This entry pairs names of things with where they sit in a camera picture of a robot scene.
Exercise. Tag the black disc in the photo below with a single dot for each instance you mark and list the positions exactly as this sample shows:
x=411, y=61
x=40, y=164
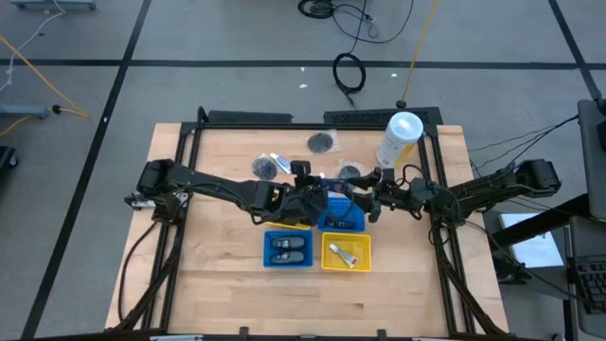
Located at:
x=289, y=243
x=264, y=169
x=288, y=257
x=349, y=171
x=321, y=142
x=341, y=223

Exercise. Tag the silver metal clamp plate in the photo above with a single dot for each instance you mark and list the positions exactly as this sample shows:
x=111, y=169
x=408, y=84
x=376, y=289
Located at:
x=137, y=202

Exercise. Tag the white purple toothpaste tube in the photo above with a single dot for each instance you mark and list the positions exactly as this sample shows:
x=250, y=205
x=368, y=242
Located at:
x=281, y=164

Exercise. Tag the grey metal stand foot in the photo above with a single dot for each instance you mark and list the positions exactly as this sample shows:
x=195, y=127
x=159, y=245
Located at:
x=23, y=112
x=52, y=5

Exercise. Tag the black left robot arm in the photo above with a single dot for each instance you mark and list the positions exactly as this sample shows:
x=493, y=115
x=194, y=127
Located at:
x=213, y=184

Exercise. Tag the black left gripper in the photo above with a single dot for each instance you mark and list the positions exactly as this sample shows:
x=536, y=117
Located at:
x=308, y=208

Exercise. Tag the black keyboard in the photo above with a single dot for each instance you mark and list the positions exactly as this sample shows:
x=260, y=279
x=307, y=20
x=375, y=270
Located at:
x=592, y=284

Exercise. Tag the black flat equipment box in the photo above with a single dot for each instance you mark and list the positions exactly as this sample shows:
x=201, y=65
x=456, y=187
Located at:
x=246, y=117

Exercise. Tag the white screen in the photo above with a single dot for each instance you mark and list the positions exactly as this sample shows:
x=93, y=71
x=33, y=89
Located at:
x=535, y=246

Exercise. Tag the black equipment base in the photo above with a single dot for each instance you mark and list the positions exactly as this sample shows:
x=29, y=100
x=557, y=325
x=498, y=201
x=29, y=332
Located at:
x=7, y=158

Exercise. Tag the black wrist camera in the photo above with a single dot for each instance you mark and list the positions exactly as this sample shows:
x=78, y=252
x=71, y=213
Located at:
x=300, y=168
x=387, y=174

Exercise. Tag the grey cabinet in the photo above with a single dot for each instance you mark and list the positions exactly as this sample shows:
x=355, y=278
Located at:
x=594, y=156

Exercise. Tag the white red toothpaste tube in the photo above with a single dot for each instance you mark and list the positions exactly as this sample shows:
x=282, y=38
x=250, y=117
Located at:
x=342, y=255

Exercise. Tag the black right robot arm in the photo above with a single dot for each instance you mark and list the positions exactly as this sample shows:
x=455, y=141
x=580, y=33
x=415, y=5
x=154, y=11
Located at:
x=487, y=189

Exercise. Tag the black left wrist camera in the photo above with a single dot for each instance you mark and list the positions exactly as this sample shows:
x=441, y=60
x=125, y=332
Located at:
x=300, y=168

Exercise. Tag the white wipes canister yellow label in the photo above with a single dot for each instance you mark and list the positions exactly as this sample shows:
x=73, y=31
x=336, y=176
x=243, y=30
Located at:
x=400, y=137

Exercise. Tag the black vented equipment box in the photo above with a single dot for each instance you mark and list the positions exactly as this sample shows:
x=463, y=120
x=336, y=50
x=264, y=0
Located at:
x=360, y=116

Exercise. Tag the blue plastic slotted basket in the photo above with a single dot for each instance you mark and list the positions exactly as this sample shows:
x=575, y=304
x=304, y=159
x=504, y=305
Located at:
x=343, y=208
x=267, y=265

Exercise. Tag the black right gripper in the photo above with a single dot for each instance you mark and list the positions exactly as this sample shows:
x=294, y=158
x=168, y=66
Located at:
x=395, y=195

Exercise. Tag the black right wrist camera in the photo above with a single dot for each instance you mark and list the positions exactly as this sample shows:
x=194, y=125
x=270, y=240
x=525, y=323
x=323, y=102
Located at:
x=387, y=174

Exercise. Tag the yellow plastic slotted basket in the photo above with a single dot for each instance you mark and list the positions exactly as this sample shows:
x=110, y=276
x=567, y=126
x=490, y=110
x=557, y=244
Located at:
x=289, y=227
x=360, y=246

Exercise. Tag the black aluminium rig frame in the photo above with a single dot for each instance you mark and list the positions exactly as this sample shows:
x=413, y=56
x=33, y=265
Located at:
x=312, y=126

